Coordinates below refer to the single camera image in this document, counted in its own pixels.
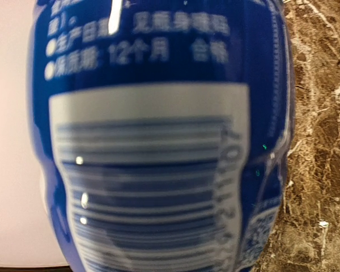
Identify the clear bottle blue label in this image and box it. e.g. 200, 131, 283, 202
28, 1, 295, 271

